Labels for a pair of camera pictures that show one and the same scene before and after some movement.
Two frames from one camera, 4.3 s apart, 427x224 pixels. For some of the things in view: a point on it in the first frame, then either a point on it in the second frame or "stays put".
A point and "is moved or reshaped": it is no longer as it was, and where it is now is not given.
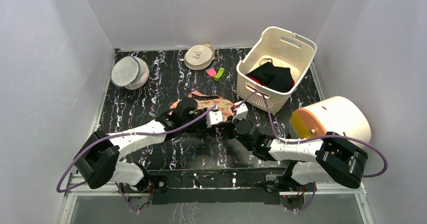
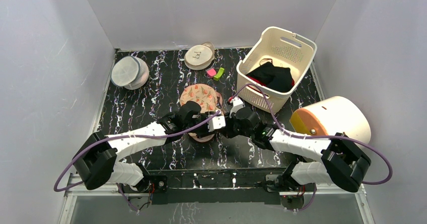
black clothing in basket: x=277 y=79 stays put
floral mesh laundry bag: x=204 y=102 is moved or reshaped
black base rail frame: x=231 y=185 stays put
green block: x=220 y=73 stays put
